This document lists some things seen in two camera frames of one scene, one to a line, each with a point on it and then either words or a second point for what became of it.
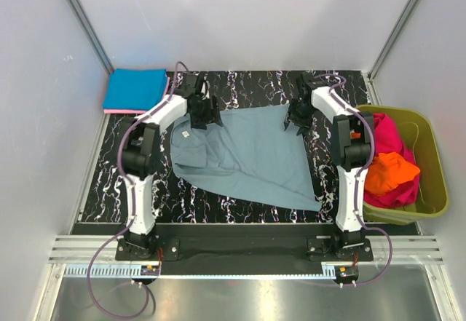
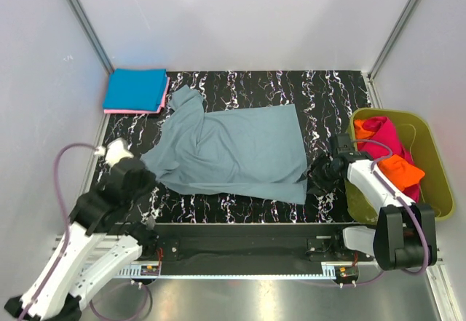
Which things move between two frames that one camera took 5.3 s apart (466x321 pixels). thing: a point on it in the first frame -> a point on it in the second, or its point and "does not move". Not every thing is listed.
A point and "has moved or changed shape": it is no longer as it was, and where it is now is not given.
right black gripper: (304, 124) -> (322, 187)
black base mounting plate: (196, 242) does not move
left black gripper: (212, 116) -> (151, 181)
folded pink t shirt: (134, 111) does not move
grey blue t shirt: (252, 154) has moved or changed shape
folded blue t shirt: (135, 89) does not move
